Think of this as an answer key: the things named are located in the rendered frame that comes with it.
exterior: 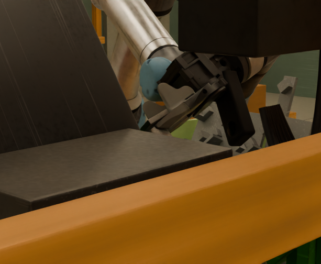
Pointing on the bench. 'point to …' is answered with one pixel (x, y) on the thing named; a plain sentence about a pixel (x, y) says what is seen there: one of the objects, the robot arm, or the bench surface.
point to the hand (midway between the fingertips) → (160, 132)
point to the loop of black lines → (273, 121)
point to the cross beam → (187, 213)
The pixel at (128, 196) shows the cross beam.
